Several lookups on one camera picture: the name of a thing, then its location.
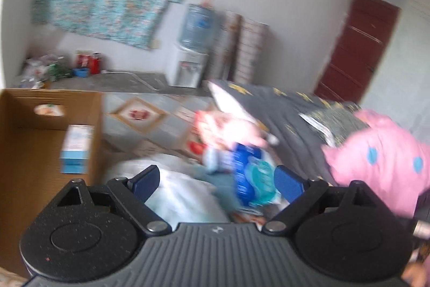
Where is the person's right hand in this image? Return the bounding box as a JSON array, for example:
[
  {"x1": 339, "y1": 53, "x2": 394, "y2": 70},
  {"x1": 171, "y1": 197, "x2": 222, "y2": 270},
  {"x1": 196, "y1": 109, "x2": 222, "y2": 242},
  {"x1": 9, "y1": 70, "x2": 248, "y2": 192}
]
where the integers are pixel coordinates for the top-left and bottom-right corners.
[{"x1": 403, "y1": 251, "x2": 430, "y2": 287}]

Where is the red brown door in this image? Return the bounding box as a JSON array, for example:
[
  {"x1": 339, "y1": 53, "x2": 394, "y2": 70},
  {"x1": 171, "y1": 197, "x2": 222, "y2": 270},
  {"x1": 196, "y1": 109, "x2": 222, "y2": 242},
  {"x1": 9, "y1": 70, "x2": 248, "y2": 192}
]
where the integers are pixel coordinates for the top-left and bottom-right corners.
[{"x1": 313, "y1": 0, "x2": 402, "y2": 105}]

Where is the white water dispenser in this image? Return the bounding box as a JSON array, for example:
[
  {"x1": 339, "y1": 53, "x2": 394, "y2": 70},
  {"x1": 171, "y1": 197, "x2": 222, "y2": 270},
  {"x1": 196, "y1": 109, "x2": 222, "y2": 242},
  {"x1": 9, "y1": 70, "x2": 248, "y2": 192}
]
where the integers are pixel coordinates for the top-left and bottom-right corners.
[{"x1": 167, "y1": 41, "x2": 209, "y2": 88}]

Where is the floral rolled sheet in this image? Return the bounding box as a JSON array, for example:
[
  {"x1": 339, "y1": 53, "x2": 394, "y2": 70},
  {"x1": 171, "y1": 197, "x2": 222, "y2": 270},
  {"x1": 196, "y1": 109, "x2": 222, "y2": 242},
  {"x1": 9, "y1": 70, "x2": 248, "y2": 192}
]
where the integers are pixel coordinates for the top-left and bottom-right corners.
[{"x1": 215, "y1": 9, "x2": 242, "y2": 81}]

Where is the red drink cans pack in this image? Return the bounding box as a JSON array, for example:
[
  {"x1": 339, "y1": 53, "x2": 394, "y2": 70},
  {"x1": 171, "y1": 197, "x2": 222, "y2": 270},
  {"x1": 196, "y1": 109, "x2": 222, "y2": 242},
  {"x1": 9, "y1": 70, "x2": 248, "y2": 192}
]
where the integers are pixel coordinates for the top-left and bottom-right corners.
[{"x1": 76, "y1": 51, "x2": 91, "y2": 70}]

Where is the white plastic shopping bag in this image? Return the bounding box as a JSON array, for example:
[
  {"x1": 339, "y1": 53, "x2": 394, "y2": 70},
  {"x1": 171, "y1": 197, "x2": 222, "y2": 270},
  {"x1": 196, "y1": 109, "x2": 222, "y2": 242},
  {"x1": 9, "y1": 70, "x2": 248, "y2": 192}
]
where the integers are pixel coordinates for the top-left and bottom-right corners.
[{"x1": 104, "y1": 141, "x2": 287, "y2": 224}]

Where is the blue water bottle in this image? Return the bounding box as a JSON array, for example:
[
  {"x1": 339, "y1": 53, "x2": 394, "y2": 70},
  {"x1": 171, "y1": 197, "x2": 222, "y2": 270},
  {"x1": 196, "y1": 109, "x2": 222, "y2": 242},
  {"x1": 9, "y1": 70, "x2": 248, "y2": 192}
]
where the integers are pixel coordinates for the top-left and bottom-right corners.
[{"x1": 180, "y1": 3, "x2": 222, "y2": 50}]

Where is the pink wet wipes pack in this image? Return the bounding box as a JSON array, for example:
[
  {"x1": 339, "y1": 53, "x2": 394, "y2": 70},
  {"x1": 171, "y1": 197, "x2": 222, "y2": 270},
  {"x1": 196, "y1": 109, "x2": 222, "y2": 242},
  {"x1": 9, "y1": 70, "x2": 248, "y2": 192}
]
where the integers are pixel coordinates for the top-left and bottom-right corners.
[{"x1": 192, "y1": 108, "x2": 270, "y2": 154}]

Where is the fruit printed mat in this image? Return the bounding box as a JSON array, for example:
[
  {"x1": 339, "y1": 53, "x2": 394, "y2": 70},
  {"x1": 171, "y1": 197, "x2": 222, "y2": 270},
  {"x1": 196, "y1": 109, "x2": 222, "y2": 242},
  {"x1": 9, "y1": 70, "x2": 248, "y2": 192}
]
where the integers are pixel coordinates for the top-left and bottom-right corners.
[{"x1": 101, "y1": 92, "x2": 216, "y2": 162}]

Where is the brown cardboard box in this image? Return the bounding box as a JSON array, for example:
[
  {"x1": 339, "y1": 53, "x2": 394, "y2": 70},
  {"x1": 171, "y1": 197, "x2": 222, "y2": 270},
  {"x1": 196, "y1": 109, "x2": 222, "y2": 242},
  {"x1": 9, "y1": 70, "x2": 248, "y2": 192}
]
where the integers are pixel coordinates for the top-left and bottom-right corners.
[{"x1": 0, "y1": 88, "x2": 103, "y2": 278}]

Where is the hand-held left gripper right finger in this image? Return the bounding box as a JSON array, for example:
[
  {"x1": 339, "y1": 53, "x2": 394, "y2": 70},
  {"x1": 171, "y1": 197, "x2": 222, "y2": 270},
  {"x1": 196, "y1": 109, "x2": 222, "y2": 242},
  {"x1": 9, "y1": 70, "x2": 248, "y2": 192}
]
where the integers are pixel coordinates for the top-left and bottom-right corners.
[{"x1": 262, "y1": 165, "x2": 379, "y2": 236}]

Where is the white power cable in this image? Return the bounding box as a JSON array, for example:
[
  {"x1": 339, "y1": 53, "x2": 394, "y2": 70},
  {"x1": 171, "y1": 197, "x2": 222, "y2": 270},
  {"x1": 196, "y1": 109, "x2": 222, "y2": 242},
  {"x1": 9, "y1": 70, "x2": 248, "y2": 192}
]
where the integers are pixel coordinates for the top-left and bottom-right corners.
[{"x1": 102, "y1": 70, "x2": 169, "y2": 90}]

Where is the teal checked towel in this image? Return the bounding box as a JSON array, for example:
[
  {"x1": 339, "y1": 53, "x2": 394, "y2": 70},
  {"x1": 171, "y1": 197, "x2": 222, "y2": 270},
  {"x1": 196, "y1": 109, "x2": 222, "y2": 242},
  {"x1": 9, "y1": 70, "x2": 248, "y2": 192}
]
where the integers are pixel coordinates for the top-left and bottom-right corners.
[{"x1": 209, "y1": 173, "x2": 243, "y2": 211}]

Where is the checked board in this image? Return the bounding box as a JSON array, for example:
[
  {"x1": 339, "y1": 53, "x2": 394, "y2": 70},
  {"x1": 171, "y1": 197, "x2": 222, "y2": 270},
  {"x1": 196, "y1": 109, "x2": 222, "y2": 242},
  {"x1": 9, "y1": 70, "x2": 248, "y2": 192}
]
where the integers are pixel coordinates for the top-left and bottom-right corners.
[{"x1": 235, "y1": 18, "x2": 270, "y2": 83}]

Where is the red thermos bottle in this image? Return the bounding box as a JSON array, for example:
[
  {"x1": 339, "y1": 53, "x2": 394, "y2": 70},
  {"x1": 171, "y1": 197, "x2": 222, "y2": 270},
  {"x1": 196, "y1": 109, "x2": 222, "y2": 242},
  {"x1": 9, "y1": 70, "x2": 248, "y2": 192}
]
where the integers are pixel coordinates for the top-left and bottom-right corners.
[{"x1": 90, "y1": 52, "x2": 102, "y2": 75}]

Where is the pink plush toy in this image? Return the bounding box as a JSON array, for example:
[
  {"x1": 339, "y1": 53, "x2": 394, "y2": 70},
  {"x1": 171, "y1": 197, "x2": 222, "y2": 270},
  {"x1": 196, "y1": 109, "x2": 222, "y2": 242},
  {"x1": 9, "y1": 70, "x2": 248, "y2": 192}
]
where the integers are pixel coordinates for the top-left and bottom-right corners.
[{"x1": 321, "y1": 109, "x2": 430, "y2": 219}]

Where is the blue white small carton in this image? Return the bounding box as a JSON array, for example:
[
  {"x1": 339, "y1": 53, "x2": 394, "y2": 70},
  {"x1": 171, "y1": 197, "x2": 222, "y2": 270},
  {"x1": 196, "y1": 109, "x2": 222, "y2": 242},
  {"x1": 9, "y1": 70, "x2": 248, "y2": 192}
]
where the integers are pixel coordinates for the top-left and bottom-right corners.
[{"x1": 59, "y1": 124, "x2": 95, "y2": 175}]

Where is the green plastic bottle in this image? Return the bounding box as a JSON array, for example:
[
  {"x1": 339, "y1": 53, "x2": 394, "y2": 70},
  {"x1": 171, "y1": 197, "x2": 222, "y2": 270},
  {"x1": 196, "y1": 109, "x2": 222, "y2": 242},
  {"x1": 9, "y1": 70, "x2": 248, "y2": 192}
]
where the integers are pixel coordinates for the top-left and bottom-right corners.
[{"x1": 50, "y1": 63, "x2": 73, "y2": 79}]

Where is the grey star quilt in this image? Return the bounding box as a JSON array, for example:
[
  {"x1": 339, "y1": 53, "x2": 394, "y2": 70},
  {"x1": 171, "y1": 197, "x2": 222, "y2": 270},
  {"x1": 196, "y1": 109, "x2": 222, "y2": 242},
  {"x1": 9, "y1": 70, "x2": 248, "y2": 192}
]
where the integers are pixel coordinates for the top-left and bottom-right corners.
[{"x1": 207, "y1": 79, "x2": 430, "y2": 187}]

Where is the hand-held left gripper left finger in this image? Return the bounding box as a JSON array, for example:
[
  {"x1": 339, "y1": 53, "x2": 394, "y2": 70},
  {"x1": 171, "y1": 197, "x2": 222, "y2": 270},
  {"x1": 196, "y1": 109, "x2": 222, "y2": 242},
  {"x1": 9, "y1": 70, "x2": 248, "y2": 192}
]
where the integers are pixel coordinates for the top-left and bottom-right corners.
[{"x1": 50, "y1": 165, "x2": 172, "y2": 237}]

